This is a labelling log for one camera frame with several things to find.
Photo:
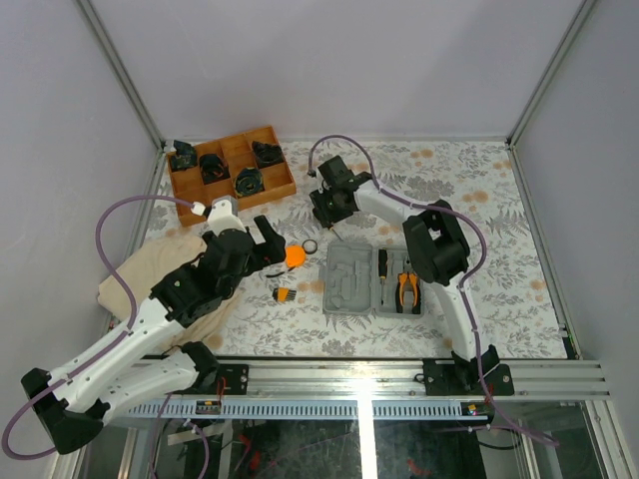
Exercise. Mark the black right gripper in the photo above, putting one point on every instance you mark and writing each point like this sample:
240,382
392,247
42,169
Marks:
327,218

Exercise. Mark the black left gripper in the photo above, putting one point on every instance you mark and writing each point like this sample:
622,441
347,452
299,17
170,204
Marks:
273,250

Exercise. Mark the short yellow black screwdriver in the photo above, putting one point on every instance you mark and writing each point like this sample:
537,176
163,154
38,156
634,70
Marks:
337,235

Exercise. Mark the long yellow black screwdriver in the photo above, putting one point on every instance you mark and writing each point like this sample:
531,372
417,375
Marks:
382,261

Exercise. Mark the grey plastic tool case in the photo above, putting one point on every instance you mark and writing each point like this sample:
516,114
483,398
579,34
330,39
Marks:
351,281

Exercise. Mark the orange black pliers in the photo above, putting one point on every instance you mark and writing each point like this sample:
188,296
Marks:
407,291

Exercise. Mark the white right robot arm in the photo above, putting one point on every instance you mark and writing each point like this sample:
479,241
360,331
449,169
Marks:
445,248

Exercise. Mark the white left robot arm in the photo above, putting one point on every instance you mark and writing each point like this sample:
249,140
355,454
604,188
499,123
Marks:
76,400

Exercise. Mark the orange tape measure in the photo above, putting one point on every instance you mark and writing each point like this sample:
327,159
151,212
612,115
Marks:
295,256

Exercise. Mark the black tape roll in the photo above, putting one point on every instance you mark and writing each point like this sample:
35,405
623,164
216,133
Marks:
310,246

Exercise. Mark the orange hex key set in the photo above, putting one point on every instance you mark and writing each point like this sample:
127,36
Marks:
283,294

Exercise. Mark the dark rolled item centre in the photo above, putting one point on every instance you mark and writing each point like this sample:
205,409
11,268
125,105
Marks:
249,182

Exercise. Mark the dark rolled item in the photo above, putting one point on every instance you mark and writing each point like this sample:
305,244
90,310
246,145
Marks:
249,182
184,157
267,154
213,168

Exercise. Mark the dark rolled item back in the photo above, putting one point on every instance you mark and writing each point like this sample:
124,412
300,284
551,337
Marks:
267,154

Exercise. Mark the wooden compartment tray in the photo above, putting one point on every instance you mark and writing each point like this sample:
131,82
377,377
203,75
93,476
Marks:
250,167

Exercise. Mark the beige cloth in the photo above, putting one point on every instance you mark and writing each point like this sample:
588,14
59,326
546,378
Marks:
145,268

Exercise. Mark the dark rolled item far left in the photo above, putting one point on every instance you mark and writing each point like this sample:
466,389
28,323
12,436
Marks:
184,157

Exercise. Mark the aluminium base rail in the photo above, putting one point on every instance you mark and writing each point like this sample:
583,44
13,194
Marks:
317,389

